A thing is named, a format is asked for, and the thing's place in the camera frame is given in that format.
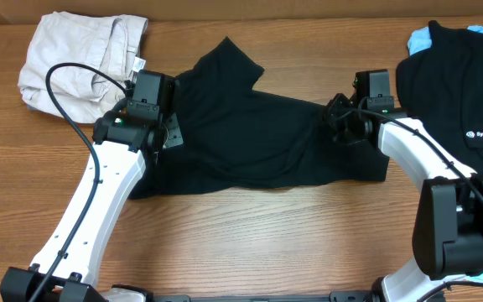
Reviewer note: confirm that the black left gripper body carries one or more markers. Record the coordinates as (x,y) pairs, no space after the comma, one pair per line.
(173,135)

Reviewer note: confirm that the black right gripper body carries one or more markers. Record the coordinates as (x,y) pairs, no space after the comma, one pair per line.
(341,118)

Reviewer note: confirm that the black t-shirt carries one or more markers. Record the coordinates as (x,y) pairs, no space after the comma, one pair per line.
(235,136)

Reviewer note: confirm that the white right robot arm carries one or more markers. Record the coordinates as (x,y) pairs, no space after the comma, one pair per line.
(447,237)

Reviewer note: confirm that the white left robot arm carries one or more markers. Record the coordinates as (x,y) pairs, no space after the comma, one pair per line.
(67,267)

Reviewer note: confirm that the beige folded trousers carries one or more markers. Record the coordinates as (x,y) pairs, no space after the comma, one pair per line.
(108,44)

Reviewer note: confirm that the light blue garment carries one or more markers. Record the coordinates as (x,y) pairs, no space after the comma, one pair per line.
(419,40)

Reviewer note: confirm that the black garment with logo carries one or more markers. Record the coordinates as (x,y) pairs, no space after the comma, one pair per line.
(459,92)

